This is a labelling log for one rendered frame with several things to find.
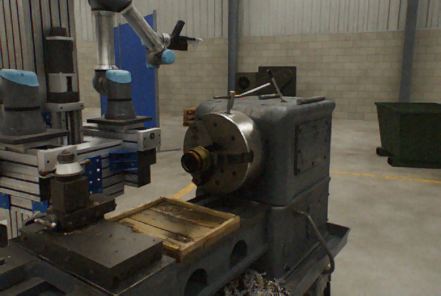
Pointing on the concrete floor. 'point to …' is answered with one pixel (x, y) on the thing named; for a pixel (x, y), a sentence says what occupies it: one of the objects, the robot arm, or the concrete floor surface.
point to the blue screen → (138, 73)
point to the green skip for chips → (410, 134)
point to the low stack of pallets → (188, 115)
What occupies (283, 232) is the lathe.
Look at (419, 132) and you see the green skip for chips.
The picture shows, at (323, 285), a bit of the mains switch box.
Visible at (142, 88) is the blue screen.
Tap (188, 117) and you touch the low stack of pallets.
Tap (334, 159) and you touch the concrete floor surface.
